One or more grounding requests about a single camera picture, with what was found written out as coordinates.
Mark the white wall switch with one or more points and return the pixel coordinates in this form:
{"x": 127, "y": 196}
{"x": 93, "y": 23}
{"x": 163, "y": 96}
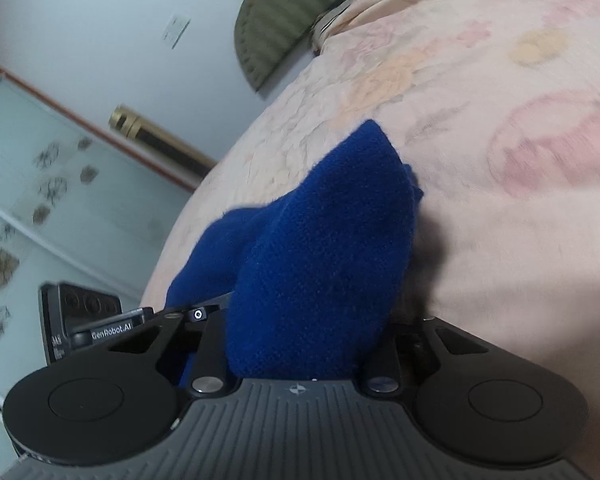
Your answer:
{"x": 176, "y": 31}

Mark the flower printed glass door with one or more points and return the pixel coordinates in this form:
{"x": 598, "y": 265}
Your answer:
{"x": 95, "y": 195}
{"x": 10, "y": 270}

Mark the white bed sheet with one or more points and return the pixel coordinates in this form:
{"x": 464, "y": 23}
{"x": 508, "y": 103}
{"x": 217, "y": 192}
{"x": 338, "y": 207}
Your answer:
{"x": 329, "y": 20}

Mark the gold and black tower appliance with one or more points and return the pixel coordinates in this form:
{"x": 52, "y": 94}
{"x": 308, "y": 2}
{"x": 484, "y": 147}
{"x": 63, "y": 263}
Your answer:
{"x": 160, "y": 145}

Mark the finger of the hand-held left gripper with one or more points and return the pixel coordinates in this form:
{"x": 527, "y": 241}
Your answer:
{"x": 200, "y": 314}

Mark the blue knitted cloth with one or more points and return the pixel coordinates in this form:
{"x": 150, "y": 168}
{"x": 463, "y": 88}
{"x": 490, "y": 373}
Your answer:
{"x": 320, "y": 260}

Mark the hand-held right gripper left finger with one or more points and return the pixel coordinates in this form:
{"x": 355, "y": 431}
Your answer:
{"x": 210, "y": 352}

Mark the pink blanket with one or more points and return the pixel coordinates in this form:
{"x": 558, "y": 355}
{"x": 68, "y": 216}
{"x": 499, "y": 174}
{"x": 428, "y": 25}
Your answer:
{"x": 505, "y": 210}

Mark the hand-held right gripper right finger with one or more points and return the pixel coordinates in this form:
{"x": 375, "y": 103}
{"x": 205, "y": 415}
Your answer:
{"x": 380, "y": 362}

